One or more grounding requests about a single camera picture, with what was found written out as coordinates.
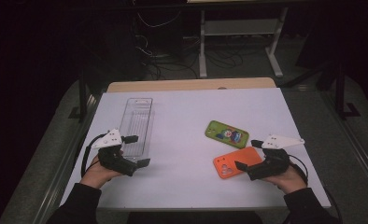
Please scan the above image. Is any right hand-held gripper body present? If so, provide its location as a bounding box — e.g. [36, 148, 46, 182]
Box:
[247, 133, 305, 181]

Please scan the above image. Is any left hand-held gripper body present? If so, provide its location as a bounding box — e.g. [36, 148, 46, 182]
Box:
[91, 128, 139, 177]

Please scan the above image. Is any orange phone case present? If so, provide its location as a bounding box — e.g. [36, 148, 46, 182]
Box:
[212, 146, 264, 180]

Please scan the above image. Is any clear plastic rack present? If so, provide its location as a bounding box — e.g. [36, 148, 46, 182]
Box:
[118, 97, 155, 162]

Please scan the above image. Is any green phone case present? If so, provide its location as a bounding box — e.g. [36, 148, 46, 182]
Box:
[205, 119, 250, 149]

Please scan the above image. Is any person's right hand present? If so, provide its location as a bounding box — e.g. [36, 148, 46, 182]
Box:
[261, 163, 307, 195]

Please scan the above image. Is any person's left hand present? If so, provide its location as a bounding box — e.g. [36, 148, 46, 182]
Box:
[79, 151, 124, 189]

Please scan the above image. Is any black metal stand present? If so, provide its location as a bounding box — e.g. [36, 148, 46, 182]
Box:
[334, 62, 361, 120]
[68, 71, 94, 123]

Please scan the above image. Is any black computer tower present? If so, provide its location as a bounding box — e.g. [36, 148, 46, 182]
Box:
[141, 8, 185, 59]

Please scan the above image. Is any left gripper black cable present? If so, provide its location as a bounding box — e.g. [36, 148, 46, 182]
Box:
[80, 133, 108, 178]

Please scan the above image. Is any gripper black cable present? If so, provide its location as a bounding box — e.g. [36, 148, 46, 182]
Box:
[80, 133, 108, 178]
[288, 154, 344, 224]

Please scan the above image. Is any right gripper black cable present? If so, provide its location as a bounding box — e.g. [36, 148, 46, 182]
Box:
[288, 154, 344, 224]

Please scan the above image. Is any tangle of floor cables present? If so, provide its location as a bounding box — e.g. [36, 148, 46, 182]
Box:
[134, 34, 246, 80]

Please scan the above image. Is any white metal table frame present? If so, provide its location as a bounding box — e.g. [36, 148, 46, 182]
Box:
[198, 7, 290, 78]

